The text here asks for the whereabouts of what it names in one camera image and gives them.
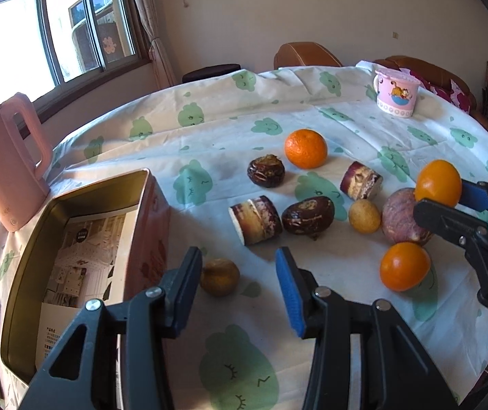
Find purple passion fruit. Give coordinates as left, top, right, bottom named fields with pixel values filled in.
left=381, top=188, right=432, bottom=246

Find white tablecloth green clouds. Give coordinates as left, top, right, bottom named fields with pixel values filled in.
left=47, top=62, right=488, bottom=409

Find printed paper sheet in tin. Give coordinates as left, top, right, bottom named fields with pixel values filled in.
left=34, top=204, right=139, bottom=370

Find black round stool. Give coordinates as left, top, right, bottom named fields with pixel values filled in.
left=182, top=63, right=242, bottom=84

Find yellow round fruit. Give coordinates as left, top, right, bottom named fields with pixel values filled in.
left=348, top=199, right=381, bottom=234

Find dark chestnut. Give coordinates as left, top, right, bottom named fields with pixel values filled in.
left=281, top=195, right=335, bottom=240
left=247, top=154, right=286, bottom=188

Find mandarin orange on table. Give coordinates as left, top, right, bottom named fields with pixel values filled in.
left=284, top=129, right=328, bottom=169

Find pink cartoon mug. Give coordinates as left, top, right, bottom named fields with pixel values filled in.
left=374, top=67, right=421, bottom=119

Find pink metal tin box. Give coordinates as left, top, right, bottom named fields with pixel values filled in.
left=0, top=167, right=173, bottom=410

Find pink electric kettle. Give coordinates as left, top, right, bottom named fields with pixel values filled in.
left=0, top=93, right=53, bottom=232

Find brown longan fruit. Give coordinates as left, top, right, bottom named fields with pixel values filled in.
left=200, top=258, right=240, bottom=297

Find floral pink cushion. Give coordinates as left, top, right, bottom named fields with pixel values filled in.
left=400, top=68, right=471, bottom=114

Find sugarcane piece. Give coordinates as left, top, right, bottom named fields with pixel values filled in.
left=339, top=161, right=383, bottom=201
left=228, top=195, right=283, bottom=246

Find window with dark frame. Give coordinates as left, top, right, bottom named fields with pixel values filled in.
left=0, top=0, right=147, bottom=120

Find dark chestnut far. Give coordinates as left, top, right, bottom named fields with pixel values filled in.
left=247, top=154, right=286, bottom=188

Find smooth orange kumquat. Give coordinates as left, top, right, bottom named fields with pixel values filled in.
left=414, top=159, right=463, bottom=207

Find brown leather armchair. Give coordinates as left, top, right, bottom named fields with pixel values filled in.
left=274, top=42, right=343, bottom=69

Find dark chestnut near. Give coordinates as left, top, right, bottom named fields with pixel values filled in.
left=281, top=195, right=335, bottom=240

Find brown leather sofa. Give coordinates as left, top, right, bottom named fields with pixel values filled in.
left=375, top=56, right=488, bottom=131

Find beige curtain right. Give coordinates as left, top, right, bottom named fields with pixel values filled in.
left=134, top=0, right=176, bottom=90

